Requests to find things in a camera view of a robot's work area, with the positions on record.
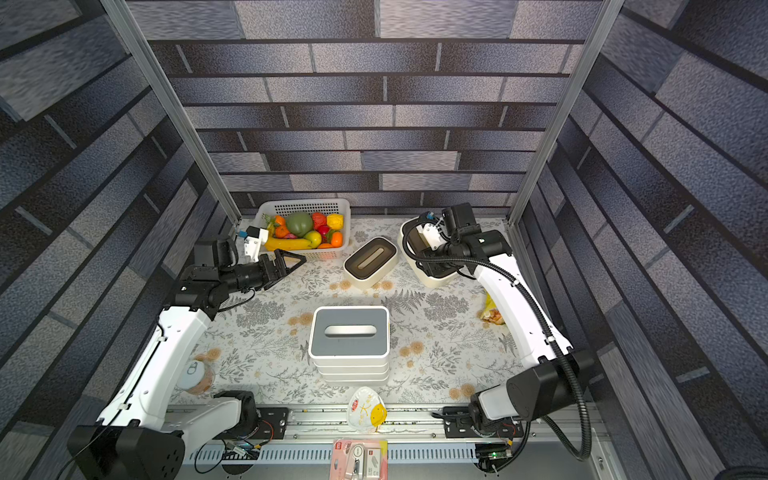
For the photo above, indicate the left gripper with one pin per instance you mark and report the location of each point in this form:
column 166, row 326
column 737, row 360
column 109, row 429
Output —
column 281, row 267

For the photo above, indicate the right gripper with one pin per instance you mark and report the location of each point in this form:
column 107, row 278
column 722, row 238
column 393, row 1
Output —
column 438, row 248

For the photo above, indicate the cream box dark lid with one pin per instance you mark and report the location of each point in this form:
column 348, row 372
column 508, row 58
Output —
column 371, row 263
column 429, row 281

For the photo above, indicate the white box grey lid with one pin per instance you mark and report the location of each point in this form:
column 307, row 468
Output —
column 350, row 331
column 351, row 371
column 351, row 362

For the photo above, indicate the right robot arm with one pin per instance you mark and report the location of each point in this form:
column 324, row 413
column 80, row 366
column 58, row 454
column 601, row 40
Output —
column 554, row 374

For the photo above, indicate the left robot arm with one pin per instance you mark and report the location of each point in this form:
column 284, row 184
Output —
column 132, row 438

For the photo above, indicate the yellow toy banana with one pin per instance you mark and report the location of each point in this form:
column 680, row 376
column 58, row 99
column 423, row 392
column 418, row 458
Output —
column 286, row 244

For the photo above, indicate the red toy pepper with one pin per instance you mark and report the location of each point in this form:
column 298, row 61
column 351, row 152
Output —
column 319, row 220

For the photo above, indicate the orange toy fruit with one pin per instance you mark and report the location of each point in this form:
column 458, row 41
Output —
column 336, row 239

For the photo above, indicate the yellow toy pepper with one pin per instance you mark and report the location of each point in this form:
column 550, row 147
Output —
column 335, row 221

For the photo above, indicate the snack bag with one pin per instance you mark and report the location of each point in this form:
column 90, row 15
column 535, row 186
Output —
column 490, row 313

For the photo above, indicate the white plastic fruit basket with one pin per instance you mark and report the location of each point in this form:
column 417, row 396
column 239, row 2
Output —
column 324, row 206

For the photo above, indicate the floral table cloth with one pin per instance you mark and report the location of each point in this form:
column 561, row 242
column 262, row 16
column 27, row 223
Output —
column 441, row 350

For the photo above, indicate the small white can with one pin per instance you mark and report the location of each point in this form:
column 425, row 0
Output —
column 197, row 377

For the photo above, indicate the pink packaged item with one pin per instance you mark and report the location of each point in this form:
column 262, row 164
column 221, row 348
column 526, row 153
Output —
column 359, row 460

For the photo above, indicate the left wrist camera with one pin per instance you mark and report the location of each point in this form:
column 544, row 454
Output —
column 253, row 240

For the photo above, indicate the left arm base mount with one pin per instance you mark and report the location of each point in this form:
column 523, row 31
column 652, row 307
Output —
column 271, row 425

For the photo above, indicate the aluminium rail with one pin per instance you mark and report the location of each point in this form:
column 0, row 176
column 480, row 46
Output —
column 404, row 423

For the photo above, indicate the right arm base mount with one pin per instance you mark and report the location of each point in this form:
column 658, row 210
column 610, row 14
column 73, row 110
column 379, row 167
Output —
column 467, row 421

